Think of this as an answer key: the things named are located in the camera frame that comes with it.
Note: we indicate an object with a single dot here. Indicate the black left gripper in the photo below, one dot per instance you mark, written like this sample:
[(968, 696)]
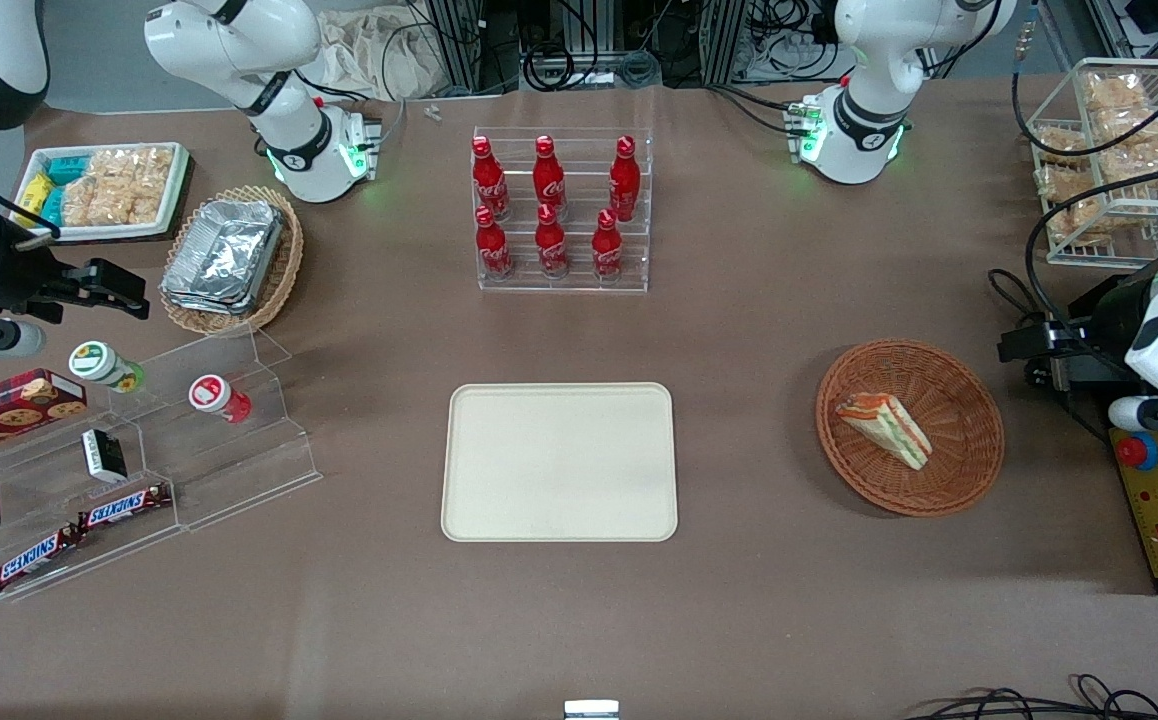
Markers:
[(1106, 338)]

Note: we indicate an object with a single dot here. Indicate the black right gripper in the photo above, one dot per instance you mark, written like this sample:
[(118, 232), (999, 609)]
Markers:
[(21, 279)]

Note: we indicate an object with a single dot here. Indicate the triangular sandwich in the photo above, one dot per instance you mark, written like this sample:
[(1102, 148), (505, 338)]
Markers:
[(884, 425)]

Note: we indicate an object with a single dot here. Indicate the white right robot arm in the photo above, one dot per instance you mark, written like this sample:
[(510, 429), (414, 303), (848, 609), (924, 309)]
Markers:
[(279, 100)]

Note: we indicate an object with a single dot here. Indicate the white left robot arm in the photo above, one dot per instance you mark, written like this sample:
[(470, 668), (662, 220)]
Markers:
[(869, 100)]

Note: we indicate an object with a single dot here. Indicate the white snack tray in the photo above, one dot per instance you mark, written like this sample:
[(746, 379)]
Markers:
[(174, 195)]

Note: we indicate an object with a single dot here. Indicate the aluminium foil tray stack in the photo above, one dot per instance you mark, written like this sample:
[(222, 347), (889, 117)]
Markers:
[(224, 255)]

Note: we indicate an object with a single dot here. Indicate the round brown wicker basket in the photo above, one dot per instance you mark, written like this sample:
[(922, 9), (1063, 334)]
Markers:
[(949, 480)]

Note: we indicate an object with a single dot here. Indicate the oval tan wicker basket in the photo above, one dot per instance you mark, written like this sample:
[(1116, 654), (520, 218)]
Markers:
[(284, 270)]

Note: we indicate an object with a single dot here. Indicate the cream rectangular tray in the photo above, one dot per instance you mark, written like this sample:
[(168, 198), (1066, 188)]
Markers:
[(559, 462)]

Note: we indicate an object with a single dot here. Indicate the green lid cup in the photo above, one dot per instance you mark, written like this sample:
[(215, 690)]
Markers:
[(99, 363)]

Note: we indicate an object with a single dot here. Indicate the clear rice cracker packet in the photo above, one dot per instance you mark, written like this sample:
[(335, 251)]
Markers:
[(134, 170), (84, 200)]

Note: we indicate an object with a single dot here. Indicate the teal snack pack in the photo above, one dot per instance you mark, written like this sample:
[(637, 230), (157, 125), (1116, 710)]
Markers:
[(52, 205), (67, 168)]

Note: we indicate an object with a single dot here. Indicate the yellow snack pack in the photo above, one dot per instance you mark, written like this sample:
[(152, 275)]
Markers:
[(34, 193)]

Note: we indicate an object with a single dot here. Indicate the crispy snack packet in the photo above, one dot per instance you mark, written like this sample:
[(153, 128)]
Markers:
[(1139, 145), (1067, 182), (1089, 222), (1114, 92), (1061, 143)]

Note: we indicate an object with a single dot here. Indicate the red lid cup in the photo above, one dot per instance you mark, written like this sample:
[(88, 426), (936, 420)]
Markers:
[(214, 395)]

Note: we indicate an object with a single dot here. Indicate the red cookie box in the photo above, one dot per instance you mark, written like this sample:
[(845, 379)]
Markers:
[(9, 405)]

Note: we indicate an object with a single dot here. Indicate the clear acrylic stepped shelf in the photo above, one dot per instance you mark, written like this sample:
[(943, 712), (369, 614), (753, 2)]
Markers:
[(229, 470)]

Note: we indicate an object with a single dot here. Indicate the snickers bar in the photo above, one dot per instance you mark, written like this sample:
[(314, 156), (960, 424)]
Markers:
[(34, 558), (124, 507)]

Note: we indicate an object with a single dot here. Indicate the beige cloth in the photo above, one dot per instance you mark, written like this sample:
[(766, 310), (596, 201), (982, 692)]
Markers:
[(379, 55)]

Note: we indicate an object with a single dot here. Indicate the red cola bottle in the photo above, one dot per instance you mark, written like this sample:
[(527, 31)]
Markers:
[(549, 182), (625, 185), (489, 185), (492, 250), (551, 245), (607, 250)]

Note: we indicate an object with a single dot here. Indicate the clear acrylic bottle rack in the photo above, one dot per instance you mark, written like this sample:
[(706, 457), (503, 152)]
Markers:
[(579, 280)]

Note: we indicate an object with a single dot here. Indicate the aluminium frame post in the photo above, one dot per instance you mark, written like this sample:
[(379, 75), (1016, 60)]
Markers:
[(459, 40), (724, 40)]

